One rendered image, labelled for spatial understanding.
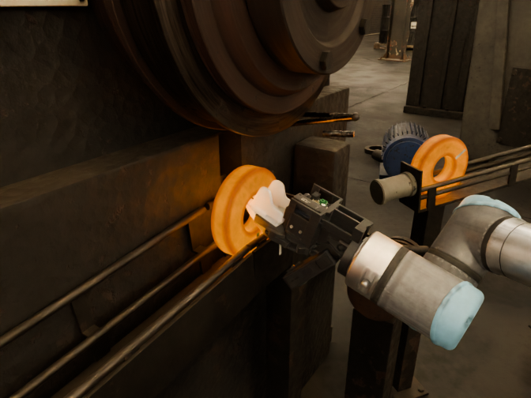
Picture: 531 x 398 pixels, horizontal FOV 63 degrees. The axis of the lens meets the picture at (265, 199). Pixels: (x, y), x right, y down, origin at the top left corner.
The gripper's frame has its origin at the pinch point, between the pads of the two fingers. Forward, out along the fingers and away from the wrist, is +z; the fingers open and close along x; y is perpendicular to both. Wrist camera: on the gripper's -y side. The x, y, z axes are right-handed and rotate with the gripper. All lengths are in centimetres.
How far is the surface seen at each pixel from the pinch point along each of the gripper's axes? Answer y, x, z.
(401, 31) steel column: -90, -851, 248
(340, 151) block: 4.1, -25.0, -3.4
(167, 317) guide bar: -5.5, 22.7, -5.7
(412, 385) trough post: -67, -53, -41
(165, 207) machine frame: 0.6, 12.9, 6.1
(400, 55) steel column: -130, -839, 230
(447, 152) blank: 4, -51, -19
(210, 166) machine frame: 3.9, 2.5, 7.1
